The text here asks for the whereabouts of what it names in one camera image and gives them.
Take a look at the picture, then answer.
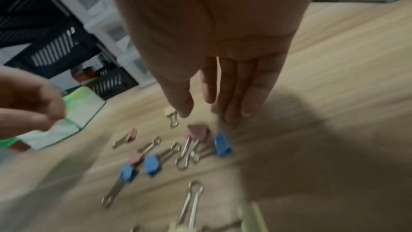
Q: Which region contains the person's right hand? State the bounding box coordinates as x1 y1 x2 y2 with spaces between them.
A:
103 0 331 125

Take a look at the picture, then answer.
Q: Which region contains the person's left hand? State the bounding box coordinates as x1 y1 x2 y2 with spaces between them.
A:
0 65 67 140

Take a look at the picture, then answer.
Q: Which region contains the small brown jar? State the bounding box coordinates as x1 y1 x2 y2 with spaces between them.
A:
73 66 98 83

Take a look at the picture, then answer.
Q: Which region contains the large black plastic crate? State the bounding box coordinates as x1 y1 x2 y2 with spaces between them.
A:
0 0 103 79

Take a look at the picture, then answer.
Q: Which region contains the small black plastic crate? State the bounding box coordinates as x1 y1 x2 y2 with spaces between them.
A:
86 66 140 101

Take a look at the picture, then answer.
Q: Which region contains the small yellow binder clip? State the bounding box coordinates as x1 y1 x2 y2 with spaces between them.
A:
164 108 180 128

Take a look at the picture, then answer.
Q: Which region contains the white plastic drawer unit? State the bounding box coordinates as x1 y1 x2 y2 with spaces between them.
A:
30 0 157 89

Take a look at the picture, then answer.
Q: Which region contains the large pink binder clip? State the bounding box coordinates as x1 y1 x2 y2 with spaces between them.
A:
175 124 212 171

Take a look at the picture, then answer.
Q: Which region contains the small pink binder clip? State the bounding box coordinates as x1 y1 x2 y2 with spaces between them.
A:
127 136 162 166
112 128 139 150

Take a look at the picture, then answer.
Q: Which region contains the large blue binder clip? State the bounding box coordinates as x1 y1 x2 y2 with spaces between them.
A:
192 131 233 163

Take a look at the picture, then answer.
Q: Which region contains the small blue binder clip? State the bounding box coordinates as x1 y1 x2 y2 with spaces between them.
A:
143 142 182 176
101 163 139 209

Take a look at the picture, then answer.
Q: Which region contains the large yellow binder clip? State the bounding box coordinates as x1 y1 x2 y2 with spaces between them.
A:
168 180 205 232

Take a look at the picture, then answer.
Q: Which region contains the pale green binder clip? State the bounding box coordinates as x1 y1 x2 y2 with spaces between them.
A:
219 201 269 232

